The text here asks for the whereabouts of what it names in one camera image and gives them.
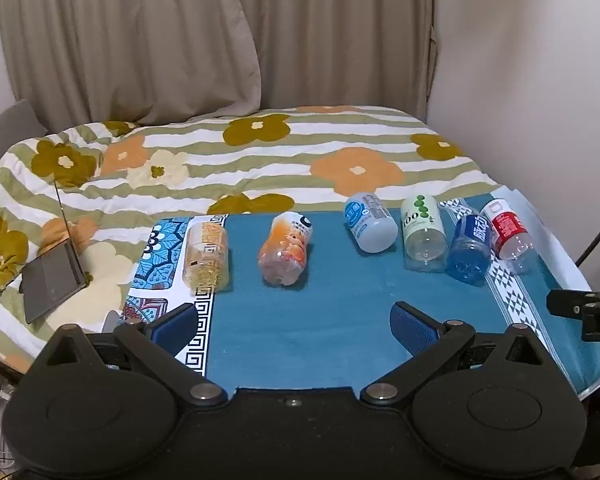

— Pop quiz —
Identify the white cup with blue label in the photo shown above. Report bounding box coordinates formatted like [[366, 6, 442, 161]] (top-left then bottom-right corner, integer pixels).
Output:
[[343, 192, 399, 253]]

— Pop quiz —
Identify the grey upholstered chair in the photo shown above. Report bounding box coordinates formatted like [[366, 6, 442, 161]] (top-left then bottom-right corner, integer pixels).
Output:
[[0, 99, 48, 188]]

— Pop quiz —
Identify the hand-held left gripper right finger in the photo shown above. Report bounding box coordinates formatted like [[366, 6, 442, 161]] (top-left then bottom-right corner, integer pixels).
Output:
[[359, 301, 557, 408]]

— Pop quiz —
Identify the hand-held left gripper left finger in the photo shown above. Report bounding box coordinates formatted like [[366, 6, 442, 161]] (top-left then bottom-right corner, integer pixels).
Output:
[[46, 303, 229, 408]]

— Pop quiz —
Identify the teal patterned table cloth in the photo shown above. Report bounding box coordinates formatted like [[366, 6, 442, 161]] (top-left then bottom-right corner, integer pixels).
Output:
[[125, 196, 600, 397]]

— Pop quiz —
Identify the orange label clear plastic cup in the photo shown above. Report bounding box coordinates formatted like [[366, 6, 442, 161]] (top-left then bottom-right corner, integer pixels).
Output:
[[257, 211, 314, 287]]

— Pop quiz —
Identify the grey laptop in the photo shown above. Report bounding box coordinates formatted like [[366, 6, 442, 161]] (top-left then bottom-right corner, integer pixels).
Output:
[[20, 180, 89, 325]]

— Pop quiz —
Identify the beige curtain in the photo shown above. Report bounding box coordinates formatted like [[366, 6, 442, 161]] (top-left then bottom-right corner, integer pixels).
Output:
[[0, 0, 263, 128], [229, 0, 438, 123]]

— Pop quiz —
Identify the blue label clear plastic cup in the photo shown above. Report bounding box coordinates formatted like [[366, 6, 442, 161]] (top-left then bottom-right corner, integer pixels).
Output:
[[446, 213, 493, 287]]

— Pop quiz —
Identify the red label clear plastic cup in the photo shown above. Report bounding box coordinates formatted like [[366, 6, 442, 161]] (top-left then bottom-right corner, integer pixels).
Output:
[[480, 198, 536, 276]]

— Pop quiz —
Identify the floral striped blanket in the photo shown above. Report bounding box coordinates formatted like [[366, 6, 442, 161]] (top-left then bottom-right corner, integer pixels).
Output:
[[0, 105, 503, 376]]

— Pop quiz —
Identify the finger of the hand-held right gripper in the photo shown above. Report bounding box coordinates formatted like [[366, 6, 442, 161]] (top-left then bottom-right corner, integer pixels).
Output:
[[546, 287, 597, 318]]

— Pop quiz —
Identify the yellow label clear plastic cup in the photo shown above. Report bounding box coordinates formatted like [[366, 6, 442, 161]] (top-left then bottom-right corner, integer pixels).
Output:
[[182, 221, 231, 295]]

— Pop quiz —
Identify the black cable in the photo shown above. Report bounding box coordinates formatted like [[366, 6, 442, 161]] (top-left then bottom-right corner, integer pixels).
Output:
[[574, 195, 600, 267]]

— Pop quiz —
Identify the green dotted label clear cup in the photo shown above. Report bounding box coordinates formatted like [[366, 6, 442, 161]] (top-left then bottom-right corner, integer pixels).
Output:
[[400, 194, 447, 273]]

